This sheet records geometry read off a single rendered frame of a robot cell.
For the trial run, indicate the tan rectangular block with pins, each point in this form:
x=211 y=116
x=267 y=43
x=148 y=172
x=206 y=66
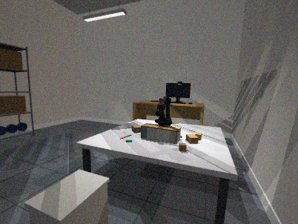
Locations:
x=136 y=128
x=192 y=139

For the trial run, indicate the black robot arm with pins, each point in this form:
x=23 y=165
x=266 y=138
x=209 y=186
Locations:
x=161 y=106

